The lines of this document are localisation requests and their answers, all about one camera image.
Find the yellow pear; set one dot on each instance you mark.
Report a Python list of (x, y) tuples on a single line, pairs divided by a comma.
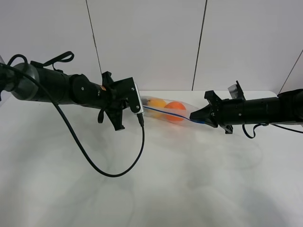
[(156, 103)]

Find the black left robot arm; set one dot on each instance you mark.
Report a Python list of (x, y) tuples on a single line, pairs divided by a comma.
[(33, 82)]

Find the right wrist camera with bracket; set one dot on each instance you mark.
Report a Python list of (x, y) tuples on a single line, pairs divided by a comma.
[(236, 91)]

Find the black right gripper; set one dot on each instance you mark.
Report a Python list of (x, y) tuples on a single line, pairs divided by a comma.
[(226, 113)]

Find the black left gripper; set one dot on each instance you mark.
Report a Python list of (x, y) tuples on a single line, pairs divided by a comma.
[(113, 108)]

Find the orange fruit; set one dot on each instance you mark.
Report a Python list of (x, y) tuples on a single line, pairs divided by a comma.
[(177, 111)]

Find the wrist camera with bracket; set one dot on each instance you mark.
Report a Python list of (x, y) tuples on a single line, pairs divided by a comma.
[(236, 91), (126, 89)]

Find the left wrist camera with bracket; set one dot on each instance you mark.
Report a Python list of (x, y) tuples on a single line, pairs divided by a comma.
[(126, 89)]

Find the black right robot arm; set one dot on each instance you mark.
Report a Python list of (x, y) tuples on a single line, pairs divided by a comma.
[(286, 108)]

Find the clear zip bag blue seal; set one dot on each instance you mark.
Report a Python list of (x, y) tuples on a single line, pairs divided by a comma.
[(186, 122)]

